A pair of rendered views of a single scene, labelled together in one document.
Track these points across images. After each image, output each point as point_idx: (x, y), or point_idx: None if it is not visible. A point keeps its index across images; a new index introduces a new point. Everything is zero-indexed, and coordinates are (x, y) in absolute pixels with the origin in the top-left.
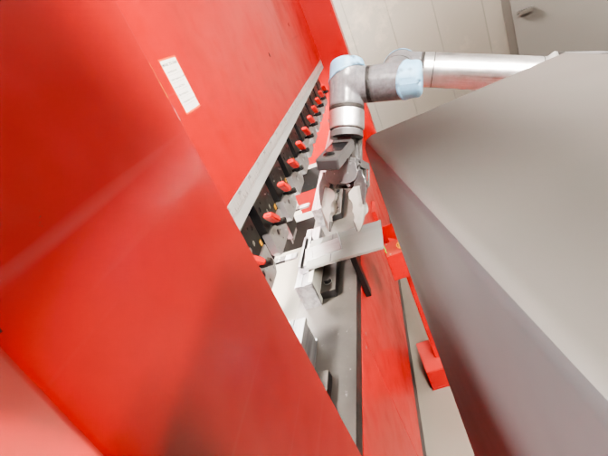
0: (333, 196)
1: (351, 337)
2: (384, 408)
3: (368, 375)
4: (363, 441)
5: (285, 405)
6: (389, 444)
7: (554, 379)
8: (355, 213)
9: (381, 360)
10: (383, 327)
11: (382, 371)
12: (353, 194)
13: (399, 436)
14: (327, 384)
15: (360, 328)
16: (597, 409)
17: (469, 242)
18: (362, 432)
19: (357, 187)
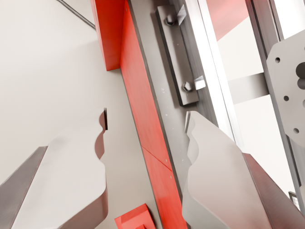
0: (194, 179)
1: (175, 151)
2: (151, 134)
3: (158, 134)
4: (144, 65)
5: None
6: (144, 112)
7: None
8: (93, 122)
9: (162, 175)
10: (171, 219)
11: (159, 165)
12: (76, 185)
13: (146, 135)
14: (179, 90)
15: (173, 171)
16: None
17: None
18: (145, 70)
19: (28, 219)
